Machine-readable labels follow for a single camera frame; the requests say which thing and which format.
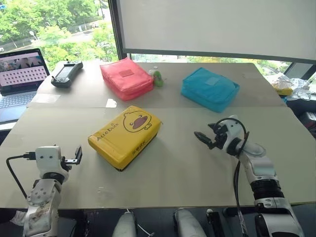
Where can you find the white tape patch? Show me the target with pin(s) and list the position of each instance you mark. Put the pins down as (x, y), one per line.
(111, 103)

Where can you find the yellow duck-print zippered case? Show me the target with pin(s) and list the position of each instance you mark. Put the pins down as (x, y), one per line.
(138, 148)

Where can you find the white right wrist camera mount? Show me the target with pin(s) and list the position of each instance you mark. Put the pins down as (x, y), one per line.
(234, 129)

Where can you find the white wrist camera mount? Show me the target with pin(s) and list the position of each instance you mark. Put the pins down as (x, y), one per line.
(234, 129)
(47, 158)

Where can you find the red fabric pouch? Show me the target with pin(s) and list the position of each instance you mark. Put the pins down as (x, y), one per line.
(126, 79)

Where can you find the dark window frame post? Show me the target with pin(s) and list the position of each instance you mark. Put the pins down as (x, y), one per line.
(116, 27)

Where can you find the small green bottle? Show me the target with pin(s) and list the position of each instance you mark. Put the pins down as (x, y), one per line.
(158, 79)

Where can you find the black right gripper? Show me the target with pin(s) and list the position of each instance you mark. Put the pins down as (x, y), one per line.
(219, 138)

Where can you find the black handheld remote controller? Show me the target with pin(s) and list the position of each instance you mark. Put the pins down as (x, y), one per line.
(64, 74)

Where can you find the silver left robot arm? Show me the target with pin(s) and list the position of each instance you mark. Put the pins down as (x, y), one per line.
(42, 205)

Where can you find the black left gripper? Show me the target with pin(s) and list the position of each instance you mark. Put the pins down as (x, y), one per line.
(66, 165)

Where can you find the crumpled clear plastic bag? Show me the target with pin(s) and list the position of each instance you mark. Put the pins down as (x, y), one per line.
(300, 86)

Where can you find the white rounded shape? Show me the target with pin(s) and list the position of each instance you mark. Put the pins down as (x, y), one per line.
(126, 224)
(187, 223)

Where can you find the blue fabric pouch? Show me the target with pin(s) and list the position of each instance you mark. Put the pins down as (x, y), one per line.
(209, 89)

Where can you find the yellow packet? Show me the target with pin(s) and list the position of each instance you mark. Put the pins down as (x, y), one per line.
(284, 91)

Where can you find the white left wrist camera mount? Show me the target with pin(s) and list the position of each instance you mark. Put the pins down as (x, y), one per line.
(47, 158)

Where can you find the grey framed panel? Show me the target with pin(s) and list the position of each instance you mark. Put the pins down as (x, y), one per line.
(298, 70)

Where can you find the open grey laptop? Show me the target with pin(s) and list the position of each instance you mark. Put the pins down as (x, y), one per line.
(17, 74)

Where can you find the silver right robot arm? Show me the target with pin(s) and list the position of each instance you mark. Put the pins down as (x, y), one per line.
(261, 170)

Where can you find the black upright bar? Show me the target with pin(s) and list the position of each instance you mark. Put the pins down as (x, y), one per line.
(212, 222)

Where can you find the white roller blind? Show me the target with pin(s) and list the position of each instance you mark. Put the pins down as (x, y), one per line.
(217, 27)

